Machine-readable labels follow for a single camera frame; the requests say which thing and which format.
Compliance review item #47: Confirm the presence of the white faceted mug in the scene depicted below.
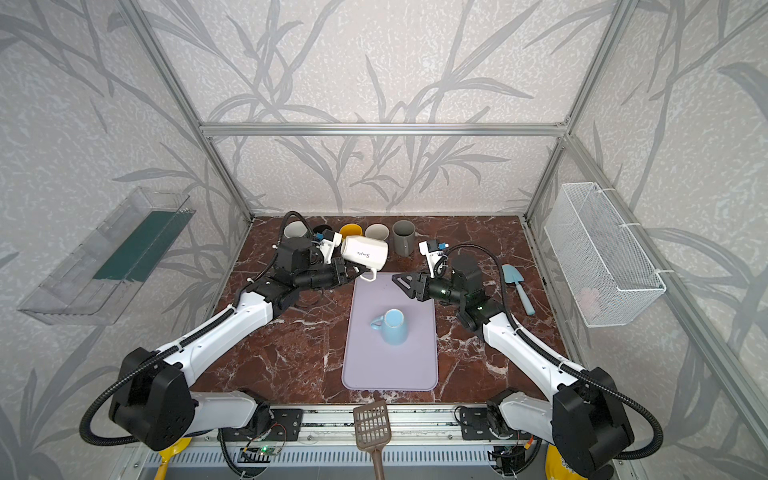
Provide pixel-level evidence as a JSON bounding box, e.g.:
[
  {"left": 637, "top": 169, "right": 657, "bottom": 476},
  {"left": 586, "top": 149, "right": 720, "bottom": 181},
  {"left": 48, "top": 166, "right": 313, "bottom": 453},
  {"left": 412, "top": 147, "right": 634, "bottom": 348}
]
[{"left": 341, "top": 236, "right": 389, "bottom": 282}]

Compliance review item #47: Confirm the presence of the yellow mug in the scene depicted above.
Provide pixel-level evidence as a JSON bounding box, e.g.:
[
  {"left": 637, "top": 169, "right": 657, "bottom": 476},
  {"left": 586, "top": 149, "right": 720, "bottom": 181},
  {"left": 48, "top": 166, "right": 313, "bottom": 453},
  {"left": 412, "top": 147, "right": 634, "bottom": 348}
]
[{"left": 339, "top": 223, "right": 363, "bottom": 238}]

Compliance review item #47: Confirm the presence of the grey mug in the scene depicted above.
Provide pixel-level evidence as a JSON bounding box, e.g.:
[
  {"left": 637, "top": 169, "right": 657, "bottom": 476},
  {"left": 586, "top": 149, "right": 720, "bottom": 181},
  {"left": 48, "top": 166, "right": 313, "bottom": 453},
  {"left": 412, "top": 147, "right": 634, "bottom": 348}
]
[{"left": 392, "top": 220, "right": 416, "bottom": 257}]

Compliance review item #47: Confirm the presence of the light blue mug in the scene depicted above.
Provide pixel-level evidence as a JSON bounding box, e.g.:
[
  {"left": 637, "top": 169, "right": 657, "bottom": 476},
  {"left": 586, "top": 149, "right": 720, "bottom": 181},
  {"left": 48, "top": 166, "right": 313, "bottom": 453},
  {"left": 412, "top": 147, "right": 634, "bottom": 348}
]
[{"left": 370, "top": 309, "right": 408, "bottom": 346}]

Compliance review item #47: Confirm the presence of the purple mug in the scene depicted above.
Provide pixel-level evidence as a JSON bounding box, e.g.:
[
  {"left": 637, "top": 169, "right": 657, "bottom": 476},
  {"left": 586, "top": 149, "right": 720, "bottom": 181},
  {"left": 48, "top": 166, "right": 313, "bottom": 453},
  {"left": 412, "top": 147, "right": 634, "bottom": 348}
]
[{"left": 364, "top": 223, "right": 390, "bottom": 242}]

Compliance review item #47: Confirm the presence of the black mug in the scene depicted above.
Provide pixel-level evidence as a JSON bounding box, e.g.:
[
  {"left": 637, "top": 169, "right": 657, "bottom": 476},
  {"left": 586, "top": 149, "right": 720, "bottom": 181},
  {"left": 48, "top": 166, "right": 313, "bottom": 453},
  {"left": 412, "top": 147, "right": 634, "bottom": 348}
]
[{"left": 313, "top": 224, "right": 332, "bottom": 235}]

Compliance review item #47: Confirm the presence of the teal patterned mug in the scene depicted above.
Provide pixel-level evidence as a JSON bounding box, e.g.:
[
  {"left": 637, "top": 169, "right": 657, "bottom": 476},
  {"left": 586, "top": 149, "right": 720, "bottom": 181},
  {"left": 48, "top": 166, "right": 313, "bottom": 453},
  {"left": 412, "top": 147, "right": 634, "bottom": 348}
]
[{"left": 283, "top": 221, "right": 310, "bottom": 239}]

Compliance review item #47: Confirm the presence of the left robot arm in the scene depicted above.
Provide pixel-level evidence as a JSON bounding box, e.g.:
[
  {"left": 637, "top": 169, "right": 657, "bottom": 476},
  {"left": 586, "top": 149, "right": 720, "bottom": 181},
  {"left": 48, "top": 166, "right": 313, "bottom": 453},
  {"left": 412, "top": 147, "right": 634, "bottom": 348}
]
[{"left": 79, "top": 231, "right": 386, "bottom": 451}]

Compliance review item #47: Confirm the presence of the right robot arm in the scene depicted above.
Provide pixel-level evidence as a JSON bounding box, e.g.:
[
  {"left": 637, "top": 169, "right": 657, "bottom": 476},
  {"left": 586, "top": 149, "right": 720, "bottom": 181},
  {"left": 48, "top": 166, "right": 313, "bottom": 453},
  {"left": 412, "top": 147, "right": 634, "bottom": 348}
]
[{"left": 392, "top": 241, "right": 664, "bottom": 479}]

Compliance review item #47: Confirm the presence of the light blue spatula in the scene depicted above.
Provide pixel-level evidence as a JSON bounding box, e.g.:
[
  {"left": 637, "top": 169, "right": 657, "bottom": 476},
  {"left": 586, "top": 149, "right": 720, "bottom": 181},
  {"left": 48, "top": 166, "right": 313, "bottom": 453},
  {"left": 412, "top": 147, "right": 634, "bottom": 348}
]
[{"left": 502, "top": 264, "right": 536, "bottom": 316}]

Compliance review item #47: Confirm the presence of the lavender tray mat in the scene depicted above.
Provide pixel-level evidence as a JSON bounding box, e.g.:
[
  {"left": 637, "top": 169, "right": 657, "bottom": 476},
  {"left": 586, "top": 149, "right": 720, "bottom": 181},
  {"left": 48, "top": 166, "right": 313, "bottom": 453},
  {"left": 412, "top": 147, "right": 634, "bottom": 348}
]
[{"left": 342, "top": 272, "right": 438, "bottom": 391}]

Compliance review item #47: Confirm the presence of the brown slotted spatula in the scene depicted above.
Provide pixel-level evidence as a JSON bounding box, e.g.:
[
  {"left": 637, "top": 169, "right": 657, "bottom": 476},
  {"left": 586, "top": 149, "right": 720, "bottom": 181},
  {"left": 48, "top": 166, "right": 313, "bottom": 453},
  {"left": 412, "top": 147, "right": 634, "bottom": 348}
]
[{"left": 352, "top": 400, "right": 392, "bottom": 480}]

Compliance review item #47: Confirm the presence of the yellow work glove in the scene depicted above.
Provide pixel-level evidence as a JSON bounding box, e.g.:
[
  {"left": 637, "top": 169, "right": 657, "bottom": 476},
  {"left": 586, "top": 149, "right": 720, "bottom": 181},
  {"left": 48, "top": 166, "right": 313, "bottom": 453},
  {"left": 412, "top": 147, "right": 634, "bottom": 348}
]
[{"left": 545, "top": 444, "right": 585, "bottom": 480}]

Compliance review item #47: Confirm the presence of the clear plastic shelf bin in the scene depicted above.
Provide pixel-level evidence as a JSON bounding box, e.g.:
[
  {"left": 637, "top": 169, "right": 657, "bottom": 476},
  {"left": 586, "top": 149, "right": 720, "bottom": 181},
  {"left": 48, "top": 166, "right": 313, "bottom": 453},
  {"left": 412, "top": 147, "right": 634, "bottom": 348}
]
[{"left": 18, "top": 187, "right": 196, "bottom": 326}]

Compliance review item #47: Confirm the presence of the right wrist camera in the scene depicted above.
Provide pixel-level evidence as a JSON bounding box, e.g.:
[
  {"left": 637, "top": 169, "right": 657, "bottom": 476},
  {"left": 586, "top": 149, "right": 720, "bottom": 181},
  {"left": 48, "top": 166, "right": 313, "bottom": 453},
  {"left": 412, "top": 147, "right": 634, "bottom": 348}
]
[{"left": 418, "top": 240, "right": 449, "bottom": 278}]

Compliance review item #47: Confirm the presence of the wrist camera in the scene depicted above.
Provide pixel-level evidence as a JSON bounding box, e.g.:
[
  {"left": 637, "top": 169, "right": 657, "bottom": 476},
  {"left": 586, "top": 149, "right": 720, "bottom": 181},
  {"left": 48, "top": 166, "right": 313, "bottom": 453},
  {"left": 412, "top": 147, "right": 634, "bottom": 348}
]
[
  {"left": 418, "top": 240, "right": 449, "bottom": 278},
  {"left": 314, "top": 229, "right": 342, "bottom": 265}
]

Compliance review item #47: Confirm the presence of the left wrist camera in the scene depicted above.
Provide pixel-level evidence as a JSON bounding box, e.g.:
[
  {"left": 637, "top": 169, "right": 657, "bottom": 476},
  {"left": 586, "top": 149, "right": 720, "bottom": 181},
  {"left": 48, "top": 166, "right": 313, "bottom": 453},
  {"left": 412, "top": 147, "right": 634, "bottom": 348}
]
[{"left": 314, "top": 229, "right": 342, "bottom": 265}]

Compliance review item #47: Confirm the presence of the white wire basket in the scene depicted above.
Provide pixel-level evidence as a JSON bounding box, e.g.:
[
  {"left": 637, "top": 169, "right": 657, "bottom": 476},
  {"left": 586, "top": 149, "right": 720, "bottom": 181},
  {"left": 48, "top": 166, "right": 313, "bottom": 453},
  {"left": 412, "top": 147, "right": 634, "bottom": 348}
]
[{"left": 544, "top": 182, "right": 666, "bottom": 328}]

